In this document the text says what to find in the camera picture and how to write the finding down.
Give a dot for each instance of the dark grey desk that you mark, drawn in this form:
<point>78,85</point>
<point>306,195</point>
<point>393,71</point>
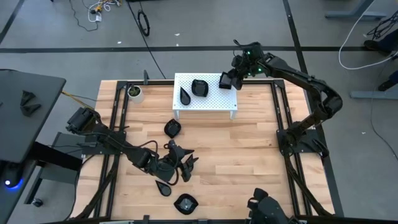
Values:
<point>31,137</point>

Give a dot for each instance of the white power adapter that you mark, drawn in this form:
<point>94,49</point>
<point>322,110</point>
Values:
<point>98,17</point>

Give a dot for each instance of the grey desk foot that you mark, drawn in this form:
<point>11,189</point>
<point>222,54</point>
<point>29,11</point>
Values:
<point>354,14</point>
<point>373,95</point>

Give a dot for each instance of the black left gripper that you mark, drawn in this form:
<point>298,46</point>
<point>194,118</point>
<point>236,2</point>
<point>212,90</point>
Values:
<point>169,168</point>

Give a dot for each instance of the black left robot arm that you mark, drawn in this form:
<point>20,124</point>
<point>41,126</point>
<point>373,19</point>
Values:
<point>115,143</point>

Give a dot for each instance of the black square mini plate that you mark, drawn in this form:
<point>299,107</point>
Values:
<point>224,82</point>

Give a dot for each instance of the black frame post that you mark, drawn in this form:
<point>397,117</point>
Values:
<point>146,76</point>

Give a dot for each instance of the white perforated metal riser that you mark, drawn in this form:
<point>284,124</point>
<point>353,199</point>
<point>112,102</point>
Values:
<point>211,104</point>

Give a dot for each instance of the black leaf-shaped mini plate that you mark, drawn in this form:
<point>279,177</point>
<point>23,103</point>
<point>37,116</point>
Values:
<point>186,203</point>
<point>199,87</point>
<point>173,128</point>

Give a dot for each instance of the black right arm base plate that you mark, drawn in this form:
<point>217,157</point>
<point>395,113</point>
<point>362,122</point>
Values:
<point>306,149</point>

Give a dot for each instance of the black aluminium table frame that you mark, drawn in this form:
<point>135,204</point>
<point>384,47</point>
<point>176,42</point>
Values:
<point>161,82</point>

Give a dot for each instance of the black desk crossbar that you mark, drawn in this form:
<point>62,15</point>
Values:
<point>56,155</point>

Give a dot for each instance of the black triangular part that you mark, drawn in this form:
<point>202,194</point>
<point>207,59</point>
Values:
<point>27,98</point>
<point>29,110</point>

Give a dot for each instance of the black teardrop mini plate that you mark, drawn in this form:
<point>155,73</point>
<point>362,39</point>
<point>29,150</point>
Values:
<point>185,97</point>
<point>164,189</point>

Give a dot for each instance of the black caster wheel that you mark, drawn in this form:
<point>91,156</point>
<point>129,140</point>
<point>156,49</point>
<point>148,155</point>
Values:
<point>37,202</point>

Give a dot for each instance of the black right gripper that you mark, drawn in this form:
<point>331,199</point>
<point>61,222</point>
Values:
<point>242,65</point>

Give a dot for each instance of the white pot with succulent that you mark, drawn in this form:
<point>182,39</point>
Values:
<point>136,97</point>

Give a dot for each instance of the round black device with light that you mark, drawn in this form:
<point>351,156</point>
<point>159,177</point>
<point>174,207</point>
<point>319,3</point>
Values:
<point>12,179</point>

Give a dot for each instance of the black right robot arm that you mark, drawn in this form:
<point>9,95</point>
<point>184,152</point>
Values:
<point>295,76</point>

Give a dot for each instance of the grey metal stand base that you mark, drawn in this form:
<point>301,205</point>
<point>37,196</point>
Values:
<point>62,174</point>

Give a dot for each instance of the person's leg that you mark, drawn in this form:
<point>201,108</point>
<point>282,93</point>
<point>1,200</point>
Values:
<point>377,46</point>
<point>387,84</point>

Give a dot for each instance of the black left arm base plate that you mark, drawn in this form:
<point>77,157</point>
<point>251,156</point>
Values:
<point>93,151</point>

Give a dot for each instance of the black frame clamp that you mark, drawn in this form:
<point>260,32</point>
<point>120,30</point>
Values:
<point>145,219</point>

